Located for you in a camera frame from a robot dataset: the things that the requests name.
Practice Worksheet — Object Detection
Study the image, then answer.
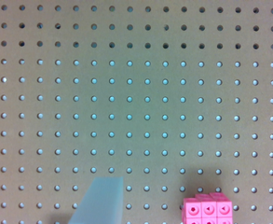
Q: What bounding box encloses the brown perforated pegboard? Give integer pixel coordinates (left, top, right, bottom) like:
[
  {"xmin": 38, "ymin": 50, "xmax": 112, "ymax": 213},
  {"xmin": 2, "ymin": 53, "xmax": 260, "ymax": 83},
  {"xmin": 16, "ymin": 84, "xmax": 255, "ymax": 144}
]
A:
[{"xmin": 0, "ymin": 0, "xmax": 273, "ymax": 224}]

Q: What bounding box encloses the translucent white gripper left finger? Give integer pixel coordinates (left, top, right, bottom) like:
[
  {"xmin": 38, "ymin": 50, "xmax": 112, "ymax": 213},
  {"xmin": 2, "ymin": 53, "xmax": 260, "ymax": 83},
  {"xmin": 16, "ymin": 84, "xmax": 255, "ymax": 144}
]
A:
[{"xmin": 68, "ymin": 177, "xmax": 124, "ymax": 224}]

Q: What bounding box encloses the pink interlocking cube block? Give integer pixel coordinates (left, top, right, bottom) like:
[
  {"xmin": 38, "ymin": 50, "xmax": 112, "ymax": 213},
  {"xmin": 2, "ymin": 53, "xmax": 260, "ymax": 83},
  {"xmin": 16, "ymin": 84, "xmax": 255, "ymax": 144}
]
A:
[{"xmin": 182, "ymin": 192, "xmax": 233, "ymax": 224}]

